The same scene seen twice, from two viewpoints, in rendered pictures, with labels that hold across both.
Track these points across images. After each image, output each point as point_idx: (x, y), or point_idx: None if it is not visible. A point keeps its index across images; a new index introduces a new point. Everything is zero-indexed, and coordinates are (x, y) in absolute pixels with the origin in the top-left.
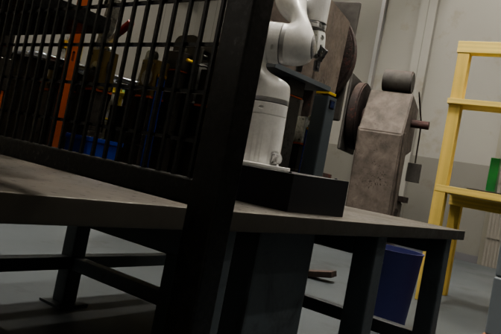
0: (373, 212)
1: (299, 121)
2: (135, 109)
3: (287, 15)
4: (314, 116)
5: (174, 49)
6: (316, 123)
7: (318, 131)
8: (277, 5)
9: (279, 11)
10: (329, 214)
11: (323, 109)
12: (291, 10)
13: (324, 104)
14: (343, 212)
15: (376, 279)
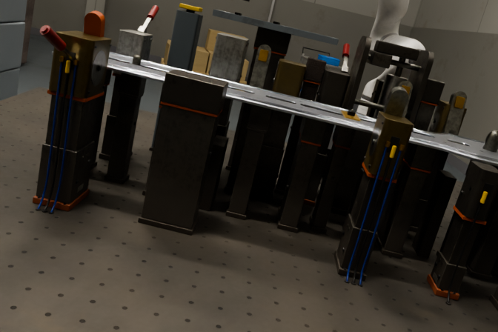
0: (2, 108)
1: (148, 43)
2: (444, 165)
3: (395, 23)
4: (194, 45)
5: (429, 71)
6: (193, 53)
7: (193, 63)
8: (402, 15)
9: (396, 18)
10: None
11: (198, 35)
12: (399, 22)
13: (200, 27)
14: (230, 143)
15: None
